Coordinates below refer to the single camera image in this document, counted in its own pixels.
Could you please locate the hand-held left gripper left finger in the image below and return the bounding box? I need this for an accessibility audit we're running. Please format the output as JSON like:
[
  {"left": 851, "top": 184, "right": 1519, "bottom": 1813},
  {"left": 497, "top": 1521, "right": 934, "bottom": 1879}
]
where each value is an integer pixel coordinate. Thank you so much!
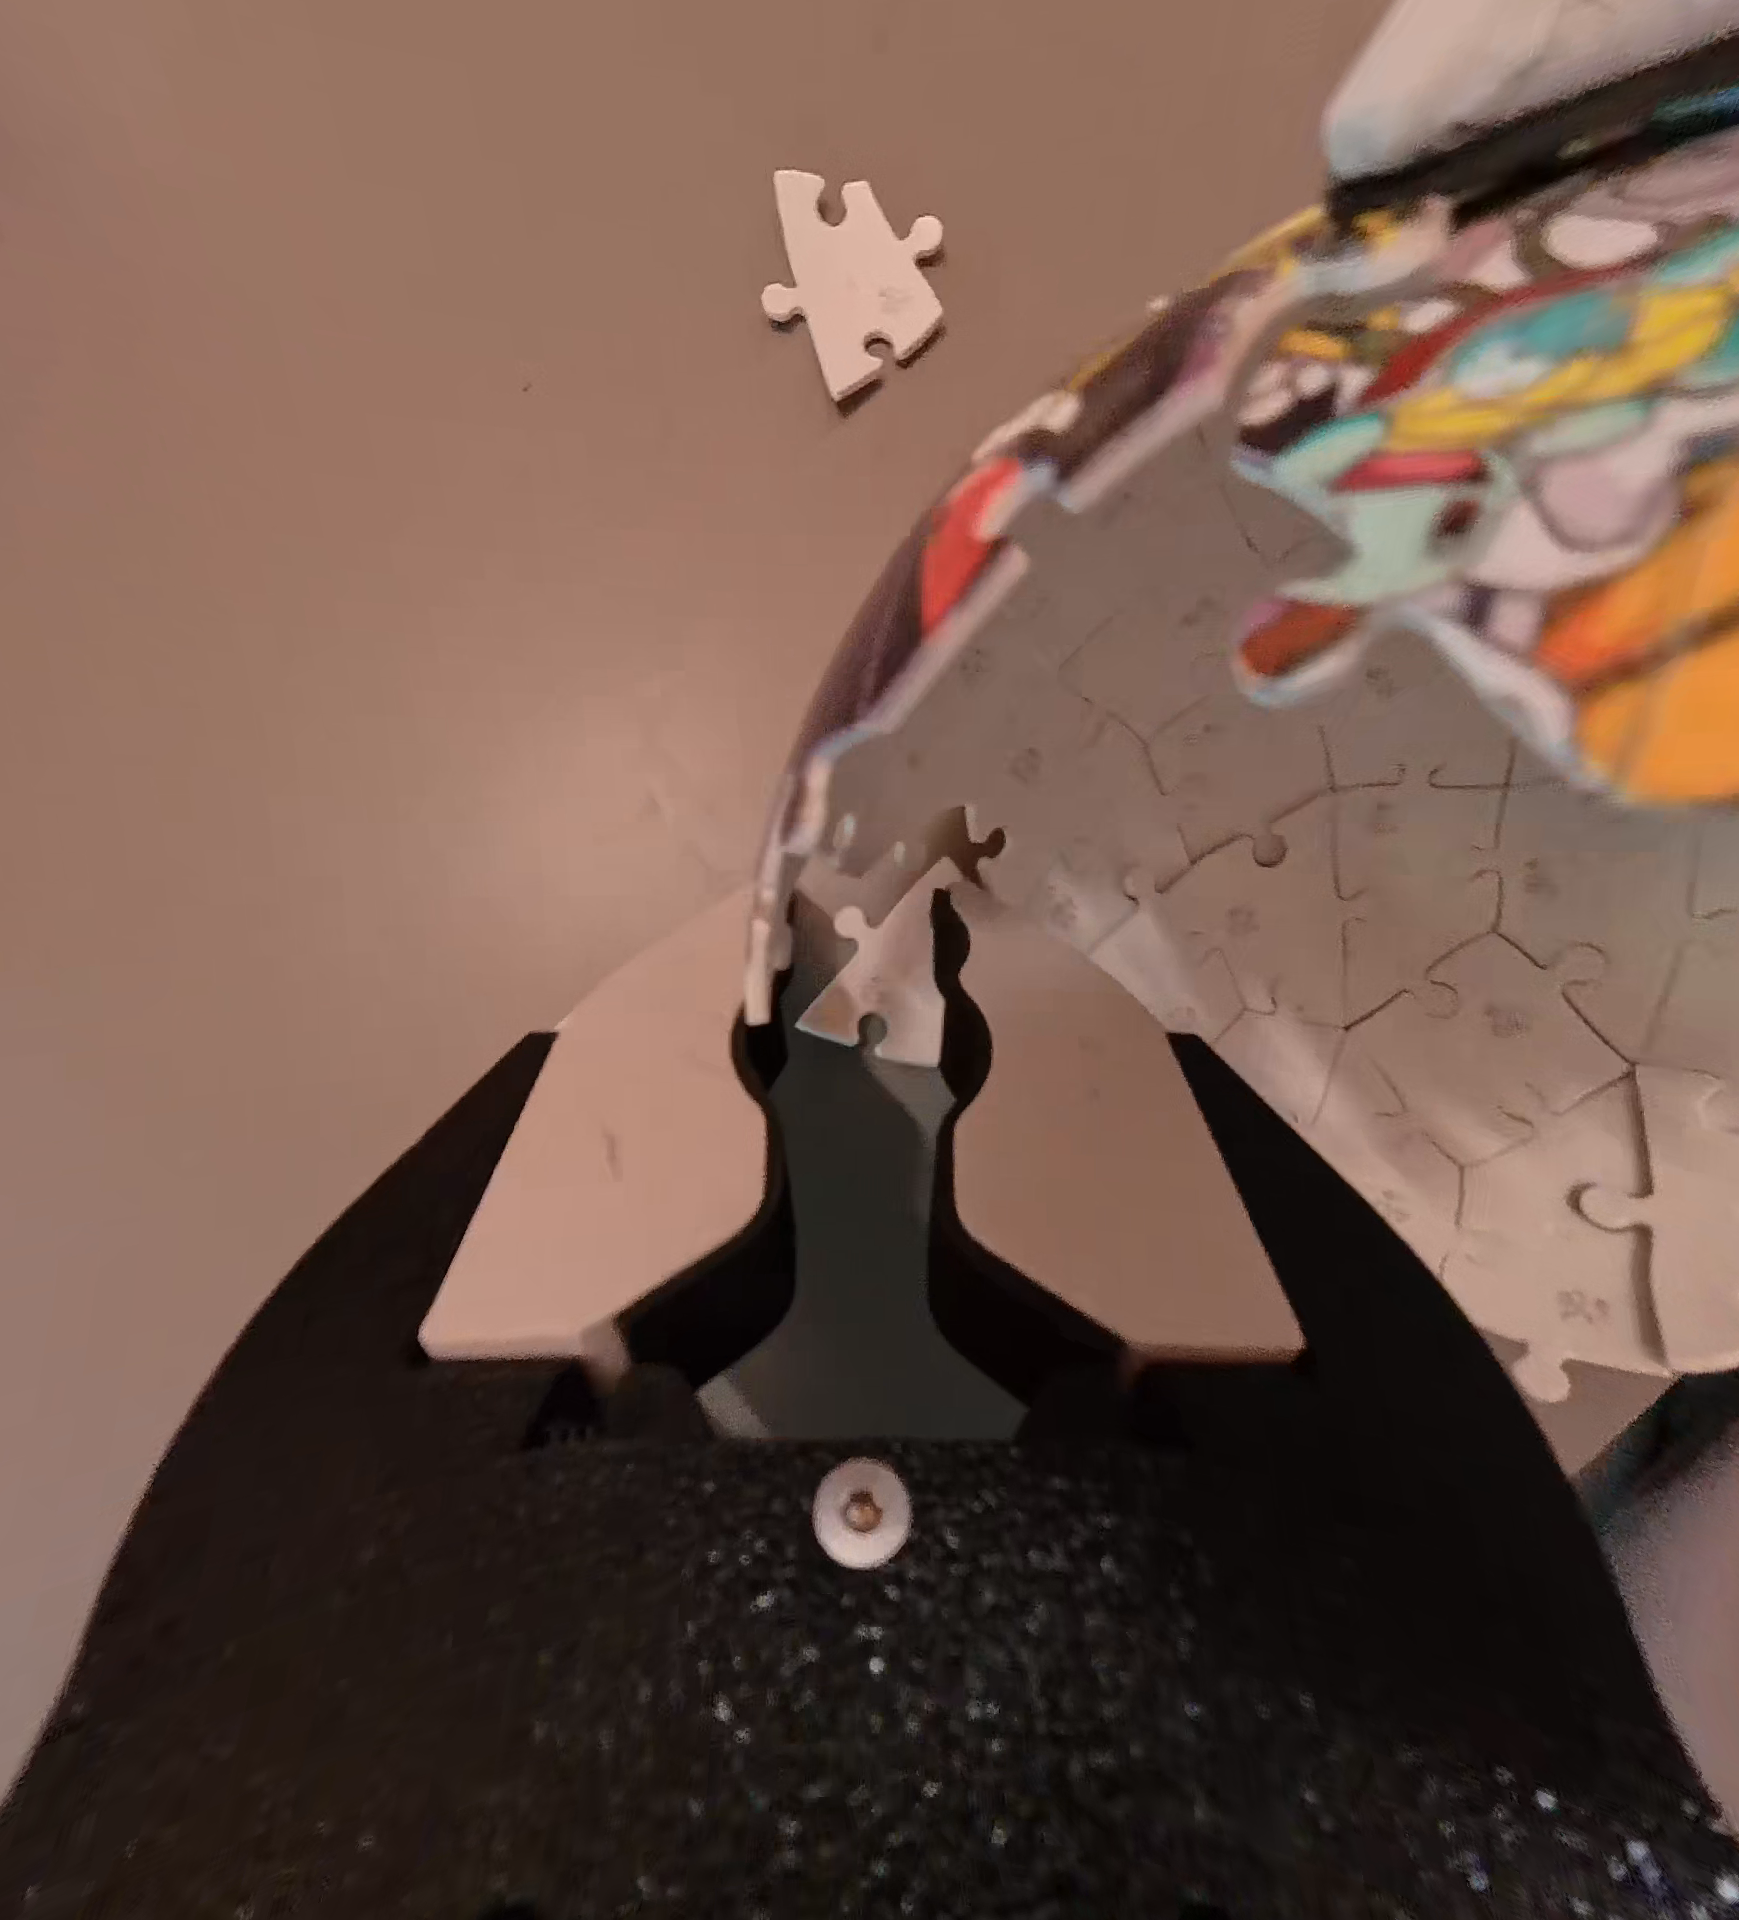
[{"left": 414, "top": 884, "right": 798, "bottom": 1377}]

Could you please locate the loose white puzzle piece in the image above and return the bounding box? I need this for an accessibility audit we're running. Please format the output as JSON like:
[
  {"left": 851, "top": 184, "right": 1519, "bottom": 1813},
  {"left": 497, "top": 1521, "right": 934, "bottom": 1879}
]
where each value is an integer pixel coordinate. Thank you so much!
[{"left": 758, "top": 165, "right": 946, "bottom": 410}]

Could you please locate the colourful cartoon puzzle ball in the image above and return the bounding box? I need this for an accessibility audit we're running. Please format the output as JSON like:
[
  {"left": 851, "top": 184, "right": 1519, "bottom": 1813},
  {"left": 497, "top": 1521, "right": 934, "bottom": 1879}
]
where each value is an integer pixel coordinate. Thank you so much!
[{"left": 744, "top": 195, "right": 1739, "bottom": 1402}]

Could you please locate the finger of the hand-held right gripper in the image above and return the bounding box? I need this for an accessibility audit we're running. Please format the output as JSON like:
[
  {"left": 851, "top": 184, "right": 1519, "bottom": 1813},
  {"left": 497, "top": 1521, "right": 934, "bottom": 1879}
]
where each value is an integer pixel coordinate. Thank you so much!
[{"left": 1324, "top": 0, "right": 1739, "bottom": 229}]

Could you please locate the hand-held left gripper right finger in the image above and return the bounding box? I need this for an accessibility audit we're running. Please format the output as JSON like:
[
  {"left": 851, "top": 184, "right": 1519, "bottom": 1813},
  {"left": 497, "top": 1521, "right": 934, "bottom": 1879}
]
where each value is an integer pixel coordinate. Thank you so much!
[{"left": 932, "top": 888, "right": 1309, "bottom": 1365}]

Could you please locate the small white-backed puzzle piece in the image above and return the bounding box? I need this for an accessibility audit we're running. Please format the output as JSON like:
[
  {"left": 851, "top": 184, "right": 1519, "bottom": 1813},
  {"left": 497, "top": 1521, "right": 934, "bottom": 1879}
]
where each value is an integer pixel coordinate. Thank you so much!
[{"left": 792, "top": 806, "right": 1008, "bottom": 1053}]

